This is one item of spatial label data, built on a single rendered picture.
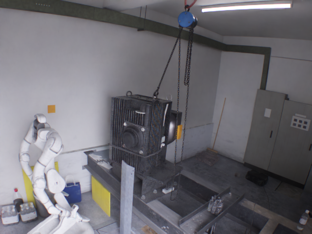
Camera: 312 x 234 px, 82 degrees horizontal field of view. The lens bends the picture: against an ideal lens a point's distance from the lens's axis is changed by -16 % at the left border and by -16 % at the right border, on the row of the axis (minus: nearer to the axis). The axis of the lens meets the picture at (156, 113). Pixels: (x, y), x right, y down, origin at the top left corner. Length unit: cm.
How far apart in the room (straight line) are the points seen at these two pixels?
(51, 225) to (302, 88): 455
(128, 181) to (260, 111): 327
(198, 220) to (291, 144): 291
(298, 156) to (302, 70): 167
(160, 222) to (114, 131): 108
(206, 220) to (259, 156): 290
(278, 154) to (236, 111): 139
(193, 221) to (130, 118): 117
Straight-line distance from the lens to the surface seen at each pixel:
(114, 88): 316
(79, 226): 243
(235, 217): 264
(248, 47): 489
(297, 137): 445
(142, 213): 241
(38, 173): 157
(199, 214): 214
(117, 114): 222
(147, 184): 225
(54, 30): 272
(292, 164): 459
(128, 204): 223
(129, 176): 203
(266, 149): 466
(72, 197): 319
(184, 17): 197
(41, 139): 163
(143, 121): 203
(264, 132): 460
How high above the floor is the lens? 198
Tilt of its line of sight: 13 degrees down
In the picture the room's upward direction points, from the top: 6 degrees clockwise
